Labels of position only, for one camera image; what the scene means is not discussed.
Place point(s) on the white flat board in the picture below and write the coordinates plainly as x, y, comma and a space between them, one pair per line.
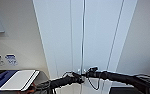
19, 79

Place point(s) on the white wardrobe cabinet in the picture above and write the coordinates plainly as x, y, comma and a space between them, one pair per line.
57, 20

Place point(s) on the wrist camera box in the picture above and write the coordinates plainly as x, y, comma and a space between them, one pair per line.
93, 68

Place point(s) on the orange stool frame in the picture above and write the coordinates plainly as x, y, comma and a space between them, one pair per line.
32, 87

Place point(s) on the blue labelled wall socket plate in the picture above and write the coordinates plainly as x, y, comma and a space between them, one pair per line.
11, 59

